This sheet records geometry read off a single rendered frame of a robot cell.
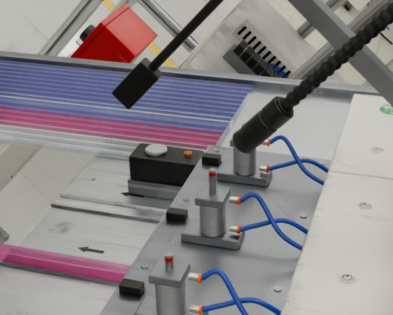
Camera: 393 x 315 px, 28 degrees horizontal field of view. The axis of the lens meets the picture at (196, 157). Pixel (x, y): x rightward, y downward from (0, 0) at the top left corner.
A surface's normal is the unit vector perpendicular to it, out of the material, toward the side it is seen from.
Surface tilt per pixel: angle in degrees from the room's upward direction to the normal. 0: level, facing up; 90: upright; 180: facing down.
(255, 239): 43
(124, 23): 0
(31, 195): 0
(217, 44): 0
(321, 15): 90
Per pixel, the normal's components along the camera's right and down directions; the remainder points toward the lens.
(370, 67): -0.29, 0.45
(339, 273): -0.02, -0.88
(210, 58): 0.63, -0.57
